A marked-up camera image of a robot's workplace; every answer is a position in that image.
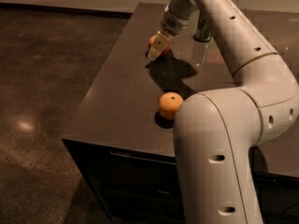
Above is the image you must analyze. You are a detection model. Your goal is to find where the dark cabinet with drawers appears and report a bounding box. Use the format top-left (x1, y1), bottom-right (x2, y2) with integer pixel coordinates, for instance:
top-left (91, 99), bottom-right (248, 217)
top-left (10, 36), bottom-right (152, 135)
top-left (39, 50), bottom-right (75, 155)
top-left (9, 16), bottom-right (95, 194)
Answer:
top-left (63, 139), bottom-right (299, 224)

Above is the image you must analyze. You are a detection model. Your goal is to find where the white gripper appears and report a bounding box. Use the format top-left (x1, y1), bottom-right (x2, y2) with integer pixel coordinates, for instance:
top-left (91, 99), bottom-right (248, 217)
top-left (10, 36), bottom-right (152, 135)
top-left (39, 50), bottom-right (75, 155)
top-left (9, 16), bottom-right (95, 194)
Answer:
top-left (147, 3), bottom-right (192, 62)

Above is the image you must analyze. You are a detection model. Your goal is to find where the orange fruit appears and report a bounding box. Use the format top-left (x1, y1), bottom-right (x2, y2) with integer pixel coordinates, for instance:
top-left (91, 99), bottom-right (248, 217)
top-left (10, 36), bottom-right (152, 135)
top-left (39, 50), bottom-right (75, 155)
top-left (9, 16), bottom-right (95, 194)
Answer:
top-left (158, 92), bottom-right (183, 120)

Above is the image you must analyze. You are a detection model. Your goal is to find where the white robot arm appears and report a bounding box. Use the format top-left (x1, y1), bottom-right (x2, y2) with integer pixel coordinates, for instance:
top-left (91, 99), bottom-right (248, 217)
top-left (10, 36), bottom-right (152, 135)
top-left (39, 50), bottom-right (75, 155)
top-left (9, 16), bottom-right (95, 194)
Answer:
top-left (148, 0), bottom-right (299, 224)

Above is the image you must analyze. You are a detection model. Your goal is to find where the green soda can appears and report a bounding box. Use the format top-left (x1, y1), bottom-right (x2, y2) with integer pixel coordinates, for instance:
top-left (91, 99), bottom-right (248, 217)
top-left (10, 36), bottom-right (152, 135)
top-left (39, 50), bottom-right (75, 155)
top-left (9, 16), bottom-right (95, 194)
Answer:
top-left (195, 15), bottom-right (212, 42)

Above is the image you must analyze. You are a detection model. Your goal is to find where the red apple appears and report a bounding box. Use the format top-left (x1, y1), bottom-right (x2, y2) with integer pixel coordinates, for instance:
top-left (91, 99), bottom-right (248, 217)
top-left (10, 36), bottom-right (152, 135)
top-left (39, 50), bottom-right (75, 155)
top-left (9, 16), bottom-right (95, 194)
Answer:
top-left (148, 35), bottom-right (172, 58)

